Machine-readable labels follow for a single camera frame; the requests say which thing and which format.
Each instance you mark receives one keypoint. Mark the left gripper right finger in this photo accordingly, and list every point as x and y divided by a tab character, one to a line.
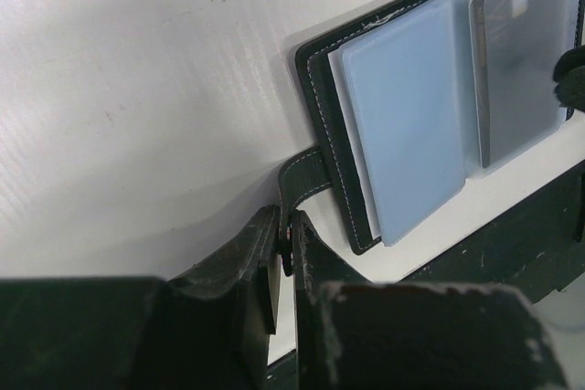
355	334

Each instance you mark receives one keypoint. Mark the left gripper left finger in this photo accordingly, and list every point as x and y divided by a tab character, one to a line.
208	328

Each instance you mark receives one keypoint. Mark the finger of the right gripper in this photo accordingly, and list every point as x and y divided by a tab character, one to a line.
569	77

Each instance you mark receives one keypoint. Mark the black leather card holder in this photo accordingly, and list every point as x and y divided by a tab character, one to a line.
391	95

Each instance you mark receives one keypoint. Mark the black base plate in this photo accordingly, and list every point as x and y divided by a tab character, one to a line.
537	247

